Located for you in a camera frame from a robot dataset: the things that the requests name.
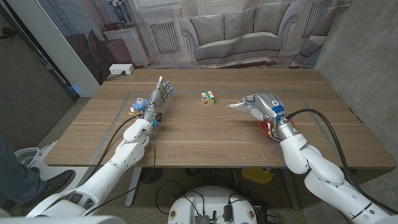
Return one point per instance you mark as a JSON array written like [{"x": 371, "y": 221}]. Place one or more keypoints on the printed living room backdrop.
[{"x": 236, "y": 34}]

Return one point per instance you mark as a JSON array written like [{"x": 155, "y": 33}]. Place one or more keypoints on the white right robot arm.
[{"x": 323, "y": 174}]

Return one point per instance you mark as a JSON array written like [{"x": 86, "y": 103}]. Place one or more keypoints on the blue toy camera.
[{"x": 140, "y": 104}]

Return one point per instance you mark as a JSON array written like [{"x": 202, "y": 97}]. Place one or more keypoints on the dark leather shoe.
[{"x": 59, "y": 182}]

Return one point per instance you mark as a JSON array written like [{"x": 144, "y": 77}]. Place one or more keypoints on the white power strip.
[{"x": 121, "y": 69}]

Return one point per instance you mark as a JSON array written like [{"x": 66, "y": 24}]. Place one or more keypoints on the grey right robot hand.
[{"x": 267, "y": 105}]

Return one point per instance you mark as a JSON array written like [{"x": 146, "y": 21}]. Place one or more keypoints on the white table leg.
[{"x": 133, "y": 186}]

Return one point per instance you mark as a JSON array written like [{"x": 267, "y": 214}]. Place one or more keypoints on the grey table leg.
[{"x": 290, "y": 193}]

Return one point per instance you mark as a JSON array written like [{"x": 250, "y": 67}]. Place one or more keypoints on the person's leg in jeans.
[{"x": 15, "y": 180}]

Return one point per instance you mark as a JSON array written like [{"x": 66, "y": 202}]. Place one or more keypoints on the white plastic stand base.
[{"x": 46, "y": 161}]

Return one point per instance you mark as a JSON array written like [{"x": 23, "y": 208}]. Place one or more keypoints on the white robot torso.
[{"x": 211, "y": 199}]

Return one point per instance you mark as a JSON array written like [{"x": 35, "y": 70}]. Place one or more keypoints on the yellow object under table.
[{"x": 253, "y": 175}]

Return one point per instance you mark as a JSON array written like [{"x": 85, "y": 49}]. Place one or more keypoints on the white paper towel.
[{"x": 236, "y": 107}]

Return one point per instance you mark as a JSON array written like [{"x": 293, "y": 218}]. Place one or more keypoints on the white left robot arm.
[{"x": 124, "y": 155}]

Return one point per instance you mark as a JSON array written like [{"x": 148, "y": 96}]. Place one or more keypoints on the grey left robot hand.
[{"x": 154, "y": 105}]

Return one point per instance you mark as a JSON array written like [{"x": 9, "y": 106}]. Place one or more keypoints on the black round floor grille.
[{"x": 150, "y": 175}]

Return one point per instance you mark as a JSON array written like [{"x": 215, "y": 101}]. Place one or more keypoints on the colourful puzzle cube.
[{"x": 207, "y": 99}]

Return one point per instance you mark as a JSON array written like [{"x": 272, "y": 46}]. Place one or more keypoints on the red bowl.
[{"x": 264, "y": 128}]

